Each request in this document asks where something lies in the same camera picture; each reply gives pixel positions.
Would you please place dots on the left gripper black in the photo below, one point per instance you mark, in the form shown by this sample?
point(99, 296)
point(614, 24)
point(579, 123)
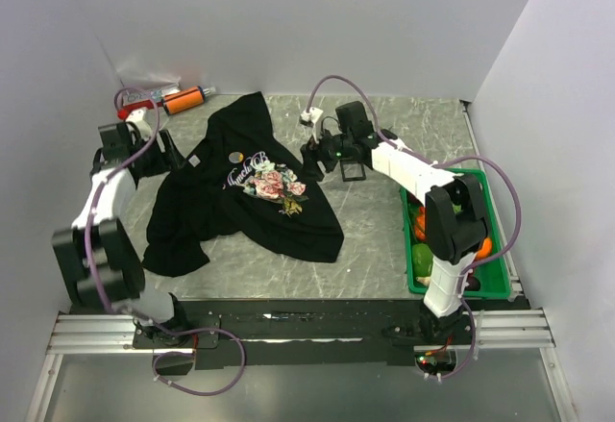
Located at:
point(165, 161)

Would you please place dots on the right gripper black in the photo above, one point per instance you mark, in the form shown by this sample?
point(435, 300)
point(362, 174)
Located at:
point(310, 156)

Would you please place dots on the black printed t-shirt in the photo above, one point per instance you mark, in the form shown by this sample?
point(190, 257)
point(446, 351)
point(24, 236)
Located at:
point(266, 197)

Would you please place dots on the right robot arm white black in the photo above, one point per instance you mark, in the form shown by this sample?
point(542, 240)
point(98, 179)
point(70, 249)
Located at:
point(456, 217)

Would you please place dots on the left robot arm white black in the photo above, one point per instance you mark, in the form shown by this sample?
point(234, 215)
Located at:
point(99, 265)

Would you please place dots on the round gold brooch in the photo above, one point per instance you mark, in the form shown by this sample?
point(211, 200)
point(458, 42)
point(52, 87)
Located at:
point(236, 157)

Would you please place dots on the orange black cylinder tool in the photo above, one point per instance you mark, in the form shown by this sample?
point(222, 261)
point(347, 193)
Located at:
point(187, 99)

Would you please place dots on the red white toothpaste box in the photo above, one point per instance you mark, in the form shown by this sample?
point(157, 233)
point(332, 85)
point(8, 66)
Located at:
point(157, 94)

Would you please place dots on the clear plastic bag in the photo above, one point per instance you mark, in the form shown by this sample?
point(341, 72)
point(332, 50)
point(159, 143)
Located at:
point(135, 73)

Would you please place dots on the orange toy pumpkin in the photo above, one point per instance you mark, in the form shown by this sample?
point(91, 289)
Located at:
point(419, 223)

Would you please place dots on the green toy pepper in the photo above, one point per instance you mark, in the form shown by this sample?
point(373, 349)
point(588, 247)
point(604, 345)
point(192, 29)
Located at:
point(422, 260)

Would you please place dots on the green toy lettuce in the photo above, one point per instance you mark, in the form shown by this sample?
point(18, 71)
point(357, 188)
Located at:
point(456, 208)

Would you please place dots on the orange toy fruit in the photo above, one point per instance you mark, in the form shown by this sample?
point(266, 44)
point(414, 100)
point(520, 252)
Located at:
point(485, 249)

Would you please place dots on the purple toy eggplant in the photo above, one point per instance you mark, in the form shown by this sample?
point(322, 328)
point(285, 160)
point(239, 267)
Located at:
point(472, 283)

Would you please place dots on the green plastic bin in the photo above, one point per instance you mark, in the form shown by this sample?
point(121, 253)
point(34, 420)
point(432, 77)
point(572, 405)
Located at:
point(493, 276)

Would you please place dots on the black wire frame stand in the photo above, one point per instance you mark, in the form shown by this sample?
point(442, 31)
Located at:
point(352, 171)

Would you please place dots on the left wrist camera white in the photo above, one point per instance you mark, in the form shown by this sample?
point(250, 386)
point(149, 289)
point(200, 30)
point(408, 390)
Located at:
point(137, 121)

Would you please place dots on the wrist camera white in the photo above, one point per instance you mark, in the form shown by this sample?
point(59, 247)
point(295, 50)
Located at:
point(313, 118)
point(137, 121)

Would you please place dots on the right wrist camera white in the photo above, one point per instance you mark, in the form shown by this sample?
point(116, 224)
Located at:
point(313, 118)

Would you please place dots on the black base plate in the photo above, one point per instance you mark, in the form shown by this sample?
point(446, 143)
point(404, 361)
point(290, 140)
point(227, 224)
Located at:
point(297, 332)

